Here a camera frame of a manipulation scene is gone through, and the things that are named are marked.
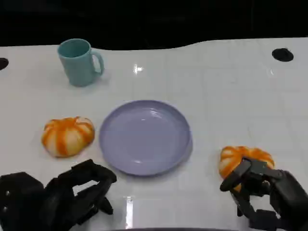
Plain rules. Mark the pale green mug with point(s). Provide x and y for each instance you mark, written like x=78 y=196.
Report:
x=77 y=66

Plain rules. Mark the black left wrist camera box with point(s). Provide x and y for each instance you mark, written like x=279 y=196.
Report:
x=21 y=202

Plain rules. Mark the lilac plate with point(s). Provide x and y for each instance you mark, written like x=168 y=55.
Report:
x=144 y=139

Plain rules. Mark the black table grommet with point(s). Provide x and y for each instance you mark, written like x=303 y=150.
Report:
x=3 y=63
x=282 y=55

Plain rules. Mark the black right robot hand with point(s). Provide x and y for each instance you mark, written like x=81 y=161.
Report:
x=286 y=190

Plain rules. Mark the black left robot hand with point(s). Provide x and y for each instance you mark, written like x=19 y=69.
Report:
x=62 y=192

